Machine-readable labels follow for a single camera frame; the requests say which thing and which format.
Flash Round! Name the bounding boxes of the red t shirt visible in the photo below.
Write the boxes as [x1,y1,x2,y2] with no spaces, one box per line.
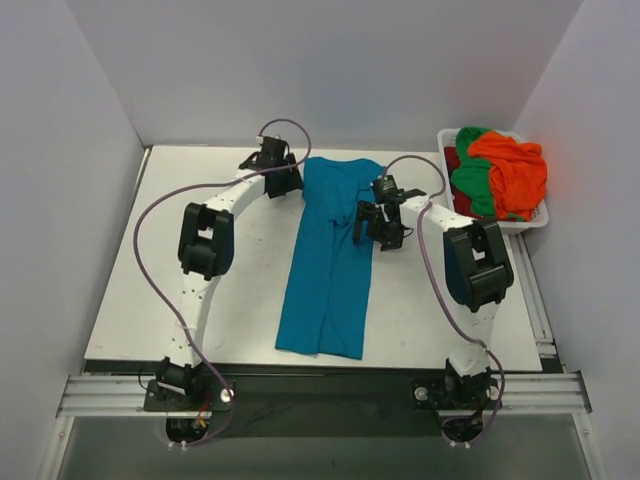
[444,146,485,219]

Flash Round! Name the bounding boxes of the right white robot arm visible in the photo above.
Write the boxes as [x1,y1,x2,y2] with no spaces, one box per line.
[352,189,514,408]

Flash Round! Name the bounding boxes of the aluminium frame rail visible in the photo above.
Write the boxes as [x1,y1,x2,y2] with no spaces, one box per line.
[56,375,149,418]

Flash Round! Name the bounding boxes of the blue t shirt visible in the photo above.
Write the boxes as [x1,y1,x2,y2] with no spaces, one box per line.
[275,157,383,360]

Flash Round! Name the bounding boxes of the green t shirt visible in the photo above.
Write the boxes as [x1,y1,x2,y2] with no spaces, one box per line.
[450,126,531,221]

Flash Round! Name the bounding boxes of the orange t shirt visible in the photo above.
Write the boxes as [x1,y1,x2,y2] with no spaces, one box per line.
[467,131,547,222]

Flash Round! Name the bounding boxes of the white plastic laundry basket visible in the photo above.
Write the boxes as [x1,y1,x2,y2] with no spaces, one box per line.
[437,128,549,235]

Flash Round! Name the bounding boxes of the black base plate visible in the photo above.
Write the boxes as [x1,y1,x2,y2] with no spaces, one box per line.
[143,362,494,441]

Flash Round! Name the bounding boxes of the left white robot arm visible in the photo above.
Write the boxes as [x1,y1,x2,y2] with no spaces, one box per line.
[156,142,303,412]

